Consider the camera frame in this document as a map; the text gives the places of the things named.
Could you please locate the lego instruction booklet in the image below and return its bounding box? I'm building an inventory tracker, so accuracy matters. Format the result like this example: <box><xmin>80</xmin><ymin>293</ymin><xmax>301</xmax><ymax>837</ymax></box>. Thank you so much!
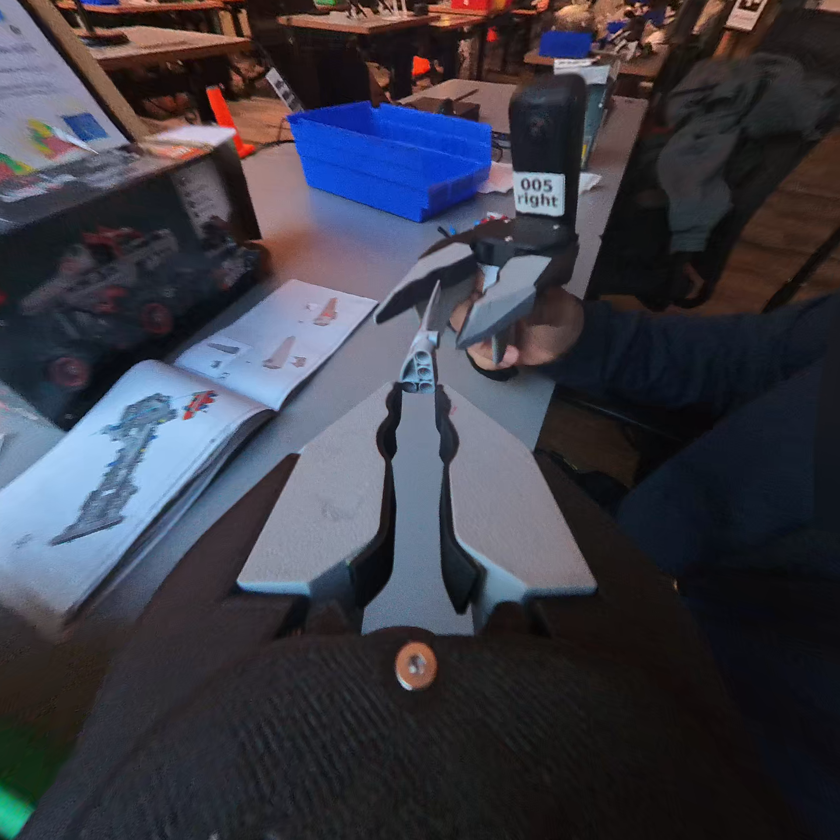
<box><xmin>0</xmin><ymin>279</ymin><xmax>379</xmax><ymax>634</ymax></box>

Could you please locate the person's right hand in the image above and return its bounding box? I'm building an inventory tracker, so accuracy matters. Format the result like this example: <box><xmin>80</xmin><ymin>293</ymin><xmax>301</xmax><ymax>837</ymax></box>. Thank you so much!
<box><xmin>449</xmin><ymin>289</ymin><xmax>586</xmax><ymax>372</ymax></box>

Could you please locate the small blue bin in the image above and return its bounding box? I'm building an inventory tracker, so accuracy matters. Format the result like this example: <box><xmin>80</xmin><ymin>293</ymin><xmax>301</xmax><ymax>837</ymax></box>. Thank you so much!
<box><xmin>538</xmin><ymin>29</ymin><xmax>595</xmax><ymax>60</ymax></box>

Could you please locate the teal cardboard box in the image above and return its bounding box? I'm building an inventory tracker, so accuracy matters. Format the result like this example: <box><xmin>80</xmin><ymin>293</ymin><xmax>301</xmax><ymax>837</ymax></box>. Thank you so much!
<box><xmin>553</xmin><ymin>56</ymin><xmax>619</xmax><ymax>173</ymax></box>

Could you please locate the grey jacket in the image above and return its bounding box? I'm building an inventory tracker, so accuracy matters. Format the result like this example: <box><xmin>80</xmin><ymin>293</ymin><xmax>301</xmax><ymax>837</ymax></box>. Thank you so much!
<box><xmin>655</xmin><ymin>52</ymin><xmax>829</xmax><ymax>256</ymax></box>

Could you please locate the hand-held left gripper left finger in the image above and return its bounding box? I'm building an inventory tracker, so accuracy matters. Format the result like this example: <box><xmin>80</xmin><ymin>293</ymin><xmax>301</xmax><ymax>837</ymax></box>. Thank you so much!
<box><xmin>236</xmin><ymin>381</ymin><xmax>404</xmax><ymax>611</ymax></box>

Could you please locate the white printed sheet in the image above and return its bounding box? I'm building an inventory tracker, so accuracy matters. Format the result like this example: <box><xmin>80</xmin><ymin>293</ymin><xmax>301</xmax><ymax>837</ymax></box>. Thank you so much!
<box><xmin>0</xmin><ymin>0</ymin><xmax>132</xmax><ymax>181</ymax></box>

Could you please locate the black lego set box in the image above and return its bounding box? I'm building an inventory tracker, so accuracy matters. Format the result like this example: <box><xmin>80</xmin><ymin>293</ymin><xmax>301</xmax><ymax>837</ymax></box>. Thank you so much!
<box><xmin>0</xmin><ymin>134</ymin><xmax>265</xmax><ymax>431</ymax></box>

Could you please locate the blue plastic bin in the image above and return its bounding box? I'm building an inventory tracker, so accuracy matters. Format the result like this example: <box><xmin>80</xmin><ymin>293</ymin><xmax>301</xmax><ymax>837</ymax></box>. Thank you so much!
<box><xmin>287</xmin><ymin>101</ymin><xmax>493</xmax><ymax>224</ymax></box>

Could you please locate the person's right forearm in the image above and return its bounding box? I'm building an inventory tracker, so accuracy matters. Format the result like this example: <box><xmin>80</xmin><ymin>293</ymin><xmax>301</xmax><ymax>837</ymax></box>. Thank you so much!
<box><xmin>545</xmin><ymin>294</ymin><xmax>840</xmax><ymax>413</ymax></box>

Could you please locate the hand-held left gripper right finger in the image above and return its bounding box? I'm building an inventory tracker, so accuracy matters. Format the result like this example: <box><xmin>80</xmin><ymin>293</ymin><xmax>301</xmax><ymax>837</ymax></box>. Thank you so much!
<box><xmin>433</xmin><ymin>382</ymin><xmax>599</xmax><ymax>618</ymax></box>

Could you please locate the orange traffic cone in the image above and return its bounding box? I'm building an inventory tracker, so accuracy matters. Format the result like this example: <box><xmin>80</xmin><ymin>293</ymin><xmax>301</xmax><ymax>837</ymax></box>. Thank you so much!
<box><xmin>205</xmin><ymin>85</ymin><xmax>257</xmax><ymax>160</ymax></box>

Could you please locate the partly built lego truck frame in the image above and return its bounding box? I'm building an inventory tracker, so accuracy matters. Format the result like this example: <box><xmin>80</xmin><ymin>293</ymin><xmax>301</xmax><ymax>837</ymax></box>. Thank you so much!
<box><xmin>437</xmin><ymin>211</ymin><xmax>511</xmax><ymax>238</ymax></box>

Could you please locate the grey lego panel piece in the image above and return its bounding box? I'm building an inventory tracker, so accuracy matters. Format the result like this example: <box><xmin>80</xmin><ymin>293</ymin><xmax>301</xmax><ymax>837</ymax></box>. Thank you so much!
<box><xmin>399</xmin><ymin>279</ymin><xmax>442</xmax><ymax>396</ymax></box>

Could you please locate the wooden table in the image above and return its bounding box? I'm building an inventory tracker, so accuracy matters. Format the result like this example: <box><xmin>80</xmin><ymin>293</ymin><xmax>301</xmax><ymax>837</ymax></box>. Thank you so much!
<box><xmin>277</xmin><ymin>10</ymin><xmax>431</xmax><ymax>101</ymax></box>
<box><xmin>84</xmin><ymin>25</ymin><xmax>252</xmax><ymax>74</ymax></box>

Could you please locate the person's leg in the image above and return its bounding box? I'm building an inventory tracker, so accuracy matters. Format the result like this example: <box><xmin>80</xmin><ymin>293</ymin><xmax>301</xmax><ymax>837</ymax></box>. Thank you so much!
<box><xmin>616</xmin><ymin>354</ymin><xmax>840</xmax><ymax>840</ymax></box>

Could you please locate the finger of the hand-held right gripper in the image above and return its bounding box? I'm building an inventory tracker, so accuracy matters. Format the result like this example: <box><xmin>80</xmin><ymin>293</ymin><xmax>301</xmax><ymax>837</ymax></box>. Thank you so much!
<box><xmin>455</xmin><ymin>252</ymin><xmax>553</xmax><ymax>350</ymax></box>
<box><xmin>373</xmin><ymin>241</ymin><xmax>484</xmax><ymax>327</ymax></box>

